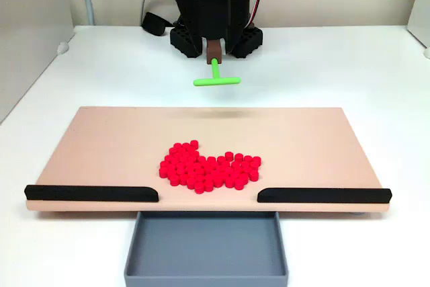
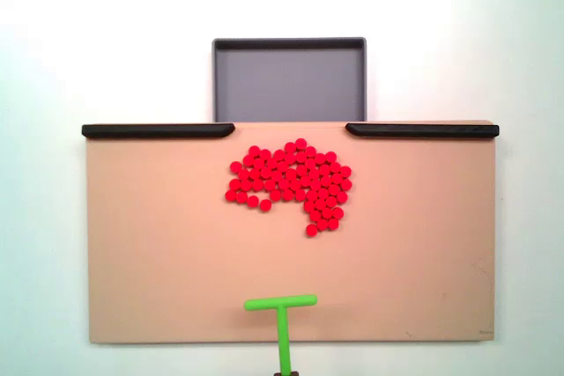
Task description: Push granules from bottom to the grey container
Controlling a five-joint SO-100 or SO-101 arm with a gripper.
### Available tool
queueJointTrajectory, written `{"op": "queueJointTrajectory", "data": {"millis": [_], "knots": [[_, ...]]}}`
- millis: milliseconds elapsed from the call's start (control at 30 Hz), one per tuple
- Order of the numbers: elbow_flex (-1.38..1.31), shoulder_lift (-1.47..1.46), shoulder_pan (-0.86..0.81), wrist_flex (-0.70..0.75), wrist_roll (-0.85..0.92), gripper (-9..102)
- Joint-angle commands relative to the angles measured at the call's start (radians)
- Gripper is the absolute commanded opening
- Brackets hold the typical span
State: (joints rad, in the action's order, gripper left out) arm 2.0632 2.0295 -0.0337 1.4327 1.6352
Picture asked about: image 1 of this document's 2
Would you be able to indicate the green T-shaped pusher tool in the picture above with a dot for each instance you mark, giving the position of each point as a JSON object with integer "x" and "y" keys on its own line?
{"x": 214, "y": 52}

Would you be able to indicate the pile of red granules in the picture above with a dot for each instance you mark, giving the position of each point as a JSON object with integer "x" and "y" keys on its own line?
{"x": 201, "y": 172}

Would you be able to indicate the grey rectangular container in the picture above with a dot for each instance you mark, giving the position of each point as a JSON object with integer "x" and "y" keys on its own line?
{"x": 205, "y": 246}

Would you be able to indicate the small white round foot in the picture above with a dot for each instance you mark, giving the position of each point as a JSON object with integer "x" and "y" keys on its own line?
{"x": 62, "y": 47}

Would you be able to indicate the beige flat board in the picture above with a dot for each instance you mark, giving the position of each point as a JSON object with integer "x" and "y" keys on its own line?
{"x": 100, "y": 149}

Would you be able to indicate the black edge rail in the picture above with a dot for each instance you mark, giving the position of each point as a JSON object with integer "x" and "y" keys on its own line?
{"x": 322, "y": 195}
{"x": 84, "y": 193}

